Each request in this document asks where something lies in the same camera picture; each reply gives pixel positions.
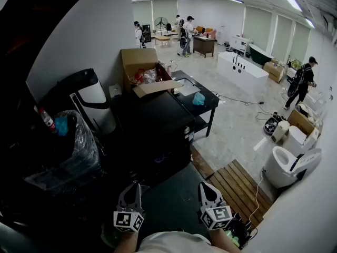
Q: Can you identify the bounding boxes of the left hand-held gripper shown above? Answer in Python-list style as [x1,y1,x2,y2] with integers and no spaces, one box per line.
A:
[113,183,146,233]

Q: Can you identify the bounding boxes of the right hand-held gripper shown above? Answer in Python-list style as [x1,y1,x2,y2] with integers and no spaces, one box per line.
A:
[198,182,233,231]

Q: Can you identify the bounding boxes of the black washing machine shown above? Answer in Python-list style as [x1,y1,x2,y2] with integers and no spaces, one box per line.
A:
[110,90,196,188]

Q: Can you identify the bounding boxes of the person's right forearm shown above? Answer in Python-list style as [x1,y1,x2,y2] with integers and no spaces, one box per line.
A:
[209,228,242,253]

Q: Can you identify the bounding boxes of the person's left forearm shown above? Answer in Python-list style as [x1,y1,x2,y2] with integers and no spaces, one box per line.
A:
[112,230,138,253]

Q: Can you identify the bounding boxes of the wooden slat mat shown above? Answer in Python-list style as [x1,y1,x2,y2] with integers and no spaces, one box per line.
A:
[206,159,273,229]

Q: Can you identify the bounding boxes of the black headphones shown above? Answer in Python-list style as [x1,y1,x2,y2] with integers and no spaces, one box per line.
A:
[226,211,258,249]

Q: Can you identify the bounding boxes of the person's white shirt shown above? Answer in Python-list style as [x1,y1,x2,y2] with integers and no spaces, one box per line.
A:
[136,230,214,253]

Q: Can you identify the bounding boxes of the plastic-wrapped black appliance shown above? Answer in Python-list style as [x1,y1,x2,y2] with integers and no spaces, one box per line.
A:
[23,109,106,196]

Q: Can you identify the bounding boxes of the white toilet with open lid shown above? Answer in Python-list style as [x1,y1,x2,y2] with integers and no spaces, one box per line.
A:
[263,145,323,189]

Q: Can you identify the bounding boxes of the black side table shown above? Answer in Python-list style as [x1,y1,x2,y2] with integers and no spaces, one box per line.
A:
[171,70,220,138]

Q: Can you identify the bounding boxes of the black round tray of parts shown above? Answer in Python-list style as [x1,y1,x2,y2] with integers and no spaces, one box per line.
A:
[264,112,286,135]

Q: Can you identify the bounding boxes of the small cream appliance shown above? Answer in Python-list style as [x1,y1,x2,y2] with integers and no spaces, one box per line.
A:
[271,120,291,143]

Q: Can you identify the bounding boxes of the crumpled teal cloth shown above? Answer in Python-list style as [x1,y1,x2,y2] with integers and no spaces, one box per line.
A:
[192,92,206,106]

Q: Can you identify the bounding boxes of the small white box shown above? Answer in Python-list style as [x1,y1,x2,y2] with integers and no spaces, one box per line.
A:
[108,84,123,99]

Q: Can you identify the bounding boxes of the white rectangular sink basin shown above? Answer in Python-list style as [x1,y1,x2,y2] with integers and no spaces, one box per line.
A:
[176,78,202,97]

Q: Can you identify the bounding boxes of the tall white and black appliance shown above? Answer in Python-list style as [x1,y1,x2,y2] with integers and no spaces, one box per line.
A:
[39,67,117,137]

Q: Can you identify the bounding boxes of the clear bottle with red label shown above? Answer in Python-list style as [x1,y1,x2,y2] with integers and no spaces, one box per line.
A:
[38,106,57,134]

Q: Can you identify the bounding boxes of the open brown cardboard box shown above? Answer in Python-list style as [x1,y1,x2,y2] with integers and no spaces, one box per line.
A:
[286,109,321,142]

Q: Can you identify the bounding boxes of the clear plastic packaging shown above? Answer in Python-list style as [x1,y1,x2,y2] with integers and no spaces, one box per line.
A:
[142,69,159,84]

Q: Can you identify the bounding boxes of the white rectangular bathtub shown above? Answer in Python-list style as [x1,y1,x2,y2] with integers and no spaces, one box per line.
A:
[216,51,270,96]

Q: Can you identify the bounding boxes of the closed cardboard box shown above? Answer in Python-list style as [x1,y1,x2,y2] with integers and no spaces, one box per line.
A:
[263,61,286,84]

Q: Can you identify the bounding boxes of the large open cardboard box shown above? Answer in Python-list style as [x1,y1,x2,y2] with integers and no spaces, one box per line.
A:
[121,48,185,99]

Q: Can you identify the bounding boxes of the dark green bathtub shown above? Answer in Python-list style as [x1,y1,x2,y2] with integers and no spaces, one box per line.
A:
[249,43,275,66]

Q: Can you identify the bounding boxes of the brown wooden desk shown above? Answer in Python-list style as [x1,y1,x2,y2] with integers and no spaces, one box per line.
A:
[193,35,216,59]

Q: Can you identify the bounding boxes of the white cabinet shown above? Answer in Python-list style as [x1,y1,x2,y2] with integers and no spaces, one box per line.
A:
[230,35,254,56]

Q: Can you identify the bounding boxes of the low wooden coffee table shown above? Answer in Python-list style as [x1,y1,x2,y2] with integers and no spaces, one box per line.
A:
[154,35,171,47]

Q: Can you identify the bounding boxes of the grey roller blind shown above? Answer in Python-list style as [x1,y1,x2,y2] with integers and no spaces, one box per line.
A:
[277,14,293,62]
[152,0,178,26]
[291,22,312,63]
[244,6,273,53]
[133,1,153,27]

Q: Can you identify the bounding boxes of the black standing fan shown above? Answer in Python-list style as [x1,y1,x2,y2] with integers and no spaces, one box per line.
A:
[154,16,167,36]

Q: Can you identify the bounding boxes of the white cable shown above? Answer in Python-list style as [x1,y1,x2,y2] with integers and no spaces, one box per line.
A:
[248,167,264,222]

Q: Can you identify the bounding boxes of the black extension cable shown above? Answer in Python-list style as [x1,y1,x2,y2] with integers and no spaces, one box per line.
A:
[210,91,265,106]

